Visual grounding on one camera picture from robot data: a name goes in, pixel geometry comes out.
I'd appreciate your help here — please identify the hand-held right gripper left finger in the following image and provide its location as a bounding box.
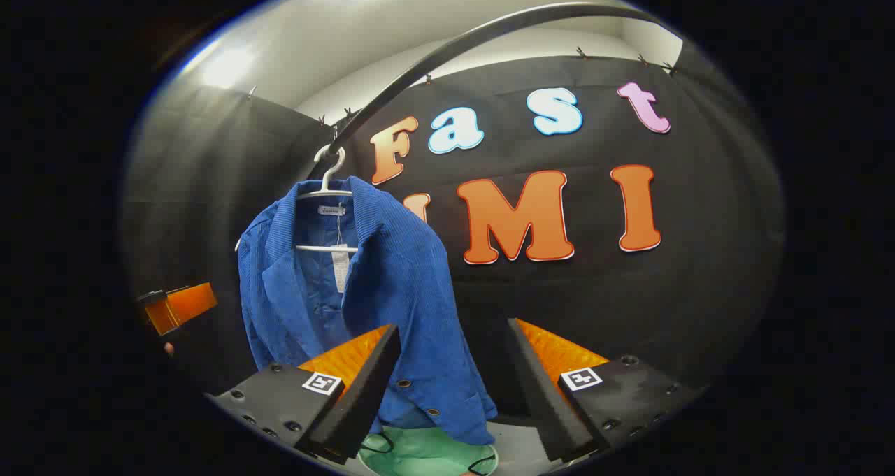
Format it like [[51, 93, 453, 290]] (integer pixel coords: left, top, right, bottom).
[[206, 324, 403, 466]]

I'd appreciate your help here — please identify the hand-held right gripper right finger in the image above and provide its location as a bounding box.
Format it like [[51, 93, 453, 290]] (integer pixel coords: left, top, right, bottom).
[[507, 317, 703, 463]]

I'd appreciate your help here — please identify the green laundry hamper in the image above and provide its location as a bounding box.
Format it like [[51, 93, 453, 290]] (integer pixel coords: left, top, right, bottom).
[[357, 424, 501, 476]]

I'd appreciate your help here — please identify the blue corduroy jacket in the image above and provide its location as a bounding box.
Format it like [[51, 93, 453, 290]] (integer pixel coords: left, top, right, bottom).
[[236, 175, 499, 447]]

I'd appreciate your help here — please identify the white clothes hanger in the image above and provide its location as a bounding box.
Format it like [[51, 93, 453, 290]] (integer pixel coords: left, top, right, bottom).
[[294, 144, 361, 254]]

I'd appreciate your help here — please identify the black clothes rack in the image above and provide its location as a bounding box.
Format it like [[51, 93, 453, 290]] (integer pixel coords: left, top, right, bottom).
[[308, 2, 661, 180]]

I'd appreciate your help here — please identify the ceiling light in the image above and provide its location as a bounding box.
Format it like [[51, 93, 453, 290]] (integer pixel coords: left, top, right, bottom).
[[201, 45, 257, 90]]

